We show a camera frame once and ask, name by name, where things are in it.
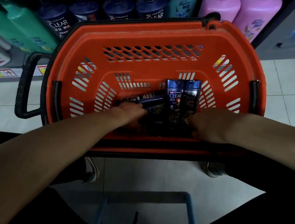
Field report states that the person's left hand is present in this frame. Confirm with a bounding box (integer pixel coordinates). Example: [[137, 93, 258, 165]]
[[110, 99, 150, 131]]

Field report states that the small teal bottle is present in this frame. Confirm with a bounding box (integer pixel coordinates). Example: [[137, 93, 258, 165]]
[[166, 0, 197, 22]]

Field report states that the navy green Clear bottle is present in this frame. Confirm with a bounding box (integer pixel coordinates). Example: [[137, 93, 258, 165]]
[[176, 78, 203, 130]]

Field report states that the person's right forearm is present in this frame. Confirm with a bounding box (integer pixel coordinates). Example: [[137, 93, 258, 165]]
[[222, 110, 295, 180]]

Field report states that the person's right grey shoe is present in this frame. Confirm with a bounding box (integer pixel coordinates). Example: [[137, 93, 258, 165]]
[[198, 160, 227, 180]]

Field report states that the navy black Clear bottle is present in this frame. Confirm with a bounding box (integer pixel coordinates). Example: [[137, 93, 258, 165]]
[[157, 77, 187, 131]]

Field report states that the person's left grey shoe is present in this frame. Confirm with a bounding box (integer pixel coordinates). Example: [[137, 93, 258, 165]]
[[81, 156, 102, 185]]

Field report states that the orange shopping basket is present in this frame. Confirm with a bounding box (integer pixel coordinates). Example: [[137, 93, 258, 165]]
[[7, 0, 281, 186]]

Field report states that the person's grey shoe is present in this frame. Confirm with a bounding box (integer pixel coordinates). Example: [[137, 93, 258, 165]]
[[81, 156, 102, 185], [198, 160, 227, 180]]

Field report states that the blue plastic stool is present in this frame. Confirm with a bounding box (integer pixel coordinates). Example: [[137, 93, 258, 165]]
[[93, 177, 201, 224]]

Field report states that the person's right hand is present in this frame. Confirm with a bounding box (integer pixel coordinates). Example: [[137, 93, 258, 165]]
[[183, 102, 237, 147]]

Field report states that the person's left forearm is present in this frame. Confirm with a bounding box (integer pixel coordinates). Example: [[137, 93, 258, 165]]
[[0, 89, 125, 224]]

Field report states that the purple pump bottle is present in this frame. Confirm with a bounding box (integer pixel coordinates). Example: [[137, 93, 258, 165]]
[[230, 0, 284, 47], [198, 0, 242, 26]]

